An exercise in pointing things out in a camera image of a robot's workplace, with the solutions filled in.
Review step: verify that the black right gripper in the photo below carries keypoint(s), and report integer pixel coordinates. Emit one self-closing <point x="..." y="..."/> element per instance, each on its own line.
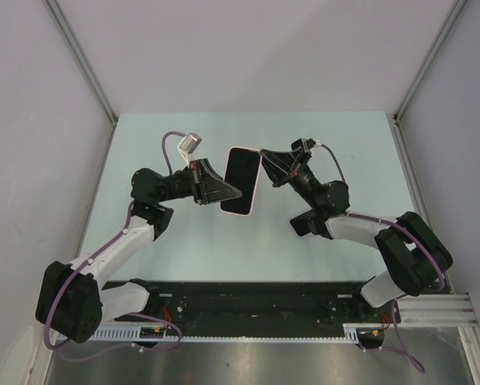
<point x="280" y="174"/>

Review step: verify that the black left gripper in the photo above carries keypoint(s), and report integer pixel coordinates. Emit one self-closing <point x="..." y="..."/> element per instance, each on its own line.
<point x="207" y="187"/>

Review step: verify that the phone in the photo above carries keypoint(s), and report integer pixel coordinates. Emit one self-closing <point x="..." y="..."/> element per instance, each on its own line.
<point x="242" y="172"/>
<point x="300" y="223"/>

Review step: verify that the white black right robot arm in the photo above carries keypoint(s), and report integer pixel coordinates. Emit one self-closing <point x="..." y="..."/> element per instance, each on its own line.
<point x="414" y="256"/>

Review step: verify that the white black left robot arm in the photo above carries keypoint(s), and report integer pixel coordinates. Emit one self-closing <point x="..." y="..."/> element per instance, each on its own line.
<point x="73" y="300"/>

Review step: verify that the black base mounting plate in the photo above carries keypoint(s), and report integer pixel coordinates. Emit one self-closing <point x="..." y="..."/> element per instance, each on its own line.
<point x="263" y="307"/>

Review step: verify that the right aluminium cross profile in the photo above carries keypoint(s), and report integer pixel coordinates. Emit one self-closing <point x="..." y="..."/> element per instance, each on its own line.
<point x="437" y="310"/>

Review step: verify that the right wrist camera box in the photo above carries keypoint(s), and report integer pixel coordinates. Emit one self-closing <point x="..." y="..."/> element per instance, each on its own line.
<point x="304" y="145"/>

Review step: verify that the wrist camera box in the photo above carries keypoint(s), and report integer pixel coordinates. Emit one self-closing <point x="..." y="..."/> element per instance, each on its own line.
<point x="188" y="145"/>
<point x="304" y="145"/>

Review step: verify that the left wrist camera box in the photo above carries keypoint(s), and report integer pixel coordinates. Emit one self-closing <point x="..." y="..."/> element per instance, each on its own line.
<point x="188" y="145"/>

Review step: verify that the right aluminium table rail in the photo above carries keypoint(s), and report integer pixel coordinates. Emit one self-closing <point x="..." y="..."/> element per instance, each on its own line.
<point x="408" y="169"/>

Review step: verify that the grey slotted cable duct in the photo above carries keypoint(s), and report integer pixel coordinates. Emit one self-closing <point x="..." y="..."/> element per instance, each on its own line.
<point x="343" y="333"/>

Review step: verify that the right aluminium frame post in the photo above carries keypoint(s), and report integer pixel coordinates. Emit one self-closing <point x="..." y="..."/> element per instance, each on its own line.
<point x="445" y="30"/>

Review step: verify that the aluminium frame post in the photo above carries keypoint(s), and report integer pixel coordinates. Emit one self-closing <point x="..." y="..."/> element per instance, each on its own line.
<point x="445" y="30"/>
<point x="78" y="54"/>

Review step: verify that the left aluminium frame post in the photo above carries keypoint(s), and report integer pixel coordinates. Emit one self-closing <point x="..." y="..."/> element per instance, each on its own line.
<point x="78" y="54"/>

